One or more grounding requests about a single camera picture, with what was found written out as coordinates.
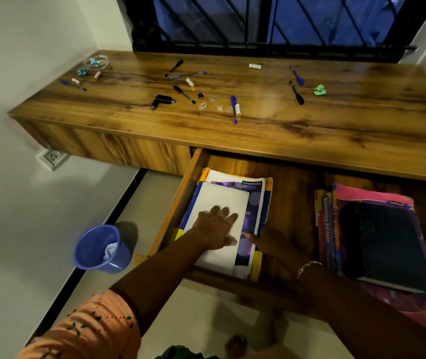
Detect person's right hand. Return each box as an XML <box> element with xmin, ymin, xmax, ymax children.
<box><xmin>244</xmin><ymin>226</ymin><xmax>311</xmax><ymax>279</ymax></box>

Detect black pouch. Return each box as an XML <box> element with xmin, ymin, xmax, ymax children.
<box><xmin>338</xmin><ymin>201</ymin><xmax>426</xmax><ymax>294</ymax></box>

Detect person's left hand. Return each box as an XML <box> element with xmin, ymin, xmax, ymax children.
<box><xmin>191</xmin><ymin>205</ymin><xmax>239</xmax><ymax>251</ymax></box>

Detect black window grille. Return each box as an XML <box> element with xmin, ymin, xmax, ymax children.
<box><xmin>125</xmin><ymin>0</ymin><xmax>426</xmax><ymax>63</ymax></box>

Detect blue plastic bucket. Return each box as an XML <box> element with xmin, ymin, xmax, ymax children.
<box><xmin>73</xmin><ymin>224</ymin><xmax>133</xmax><ymax>275</ymax></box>

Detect wooden desk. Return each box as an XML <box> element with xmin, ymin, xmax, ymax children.
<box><xmin>8</xmin><ymin>50</ymin><xmax>426</xmax><ymax>184</ymax></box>

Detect person's right forearm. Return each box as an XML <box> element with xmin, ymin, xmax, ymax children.
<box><xmin>298</xmin><ymin>264</ymin><xmax>426</xmax><ymax>359</ymax></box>

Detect purple notebook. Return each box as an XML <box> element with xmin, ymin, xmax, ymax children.
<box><xmin>198</xmin><ymin>169</ymin><xmax>273</xmax><ymax>279</ymax></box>

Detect person's foot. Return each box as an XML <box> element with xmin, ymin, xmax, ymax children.
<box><xmin>226</xmin><ymin>334</ymin><xmax>249</xmax><ymax>359</ymax></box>

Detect person's left forearm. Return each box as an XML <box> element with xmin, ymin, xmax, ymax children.
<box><xmin>110</xmin><ymin>231</ymin><xmax>207</xmax><ymax>335</ymax></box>

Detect white wall socket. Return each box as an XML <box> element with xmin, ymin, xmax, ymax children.
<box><xmin>36</xmin><ymin>148</ymin><xmax>68</xmax><ymax>172</ymax></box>

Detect green garment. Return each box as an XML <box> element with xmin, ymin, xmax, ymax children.
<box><xmin>155</xmin><ymin>345</ymin><xmax>222</xmax><ymax>359</ymax></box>

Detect orange patterned sleeve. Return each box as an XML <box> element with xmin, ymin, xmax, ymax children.
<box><xmin>15</xmin><ymin>289</ymin><xmax>142</xmax><ymax>359</ymax></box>

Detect black pen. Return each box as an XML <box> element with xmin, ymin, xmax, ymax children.
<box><xmin>165</xmin><ymin>59</ymin><xmax>184</xmax><ymax>78</ymax></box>
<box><xmin>288</xmin><ymin>80</ymin><xmax>305</xmax><ymax>106</ymax></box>
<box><xmin>172</xmin><ymin>85</ymin><xmax>197</xmax><ymax>105</ymax></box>

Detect clear round dish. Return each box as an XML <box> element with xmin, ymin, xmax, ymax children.
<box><xmin>83</xmin><ymin>55</ymin><xmax>110</xmax><ymax>71</ymax></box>

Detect wooden drawer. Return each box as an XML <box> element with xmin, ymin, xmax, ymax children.
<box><xmin>133</xmin><ymin>147</ymin><xmax>426</xmax><ymax>319</ymax></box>

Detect white spiral notepad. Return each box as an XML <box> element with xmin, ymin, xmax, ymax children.
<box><xmin>193</xmin><ymin>181</ymin><xmax>250</xmax><ymax>276</ymax></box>

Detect blue and yellow book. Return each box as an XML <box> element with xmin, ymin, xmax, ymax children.
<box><xmin>175</xmin><ymin>168</ymin><xmax>273</xmax><ymax>281</ymax></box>

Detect silver bangle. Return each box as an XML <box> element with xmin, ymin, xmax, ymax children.
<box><xmin>298</xmin><ymin>260</ymin><xmax>324</xmax><ymax>279</ymax></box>

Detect crumpled white paper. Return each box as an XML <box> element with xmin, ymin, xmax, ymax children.
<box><xmin>102</xmin><ymin>242</ymin><xmax>118</xmax><ymax>262</ymax></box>

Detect red and blue book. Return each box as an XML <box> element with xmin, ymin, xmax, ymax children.
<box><xmin>314</xmin><ymin>189</ymin><xmax>336</xmax><ymax>274</ymax></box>

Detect pink book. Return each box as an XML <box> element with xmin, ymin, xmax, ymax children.
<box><xmin>332</xmin><ymin>184</ymin><xmax>426</xmax><ymax>335</ymax></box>

